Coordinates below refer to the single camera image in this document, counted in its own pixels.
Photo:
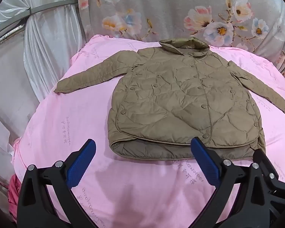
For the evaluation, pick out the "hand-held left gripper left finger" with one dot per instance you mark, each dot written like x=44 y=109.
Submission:
x=82 y=161

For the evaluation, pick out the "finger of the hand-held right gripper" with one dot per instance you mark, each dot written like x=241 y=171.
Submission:
x=266 y=163

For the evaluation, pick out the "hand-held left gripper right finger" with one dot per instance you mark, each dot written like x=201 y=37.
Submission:
x=205 y=161

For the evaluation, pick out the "brown quilted jacket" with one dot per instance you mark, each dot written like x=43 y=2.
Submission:
x=180 y=99

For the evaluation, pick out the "pink printed blanket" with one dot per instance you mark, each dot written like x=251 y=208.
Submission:
x=85 y=114

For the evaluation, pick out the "red cloth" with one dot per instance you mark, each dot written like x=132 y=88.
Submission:
x=13 y=194

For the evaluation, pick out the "white satin curtain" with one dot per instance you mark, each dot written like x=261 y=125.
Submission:
x=45 y=52

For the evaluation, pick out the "grey floral sheet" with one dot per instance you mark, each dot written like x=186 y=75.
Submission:
x=168 y=11

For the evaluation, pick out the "grey metal pole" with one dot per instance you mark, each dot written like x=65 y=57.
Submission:
x=49 y=4

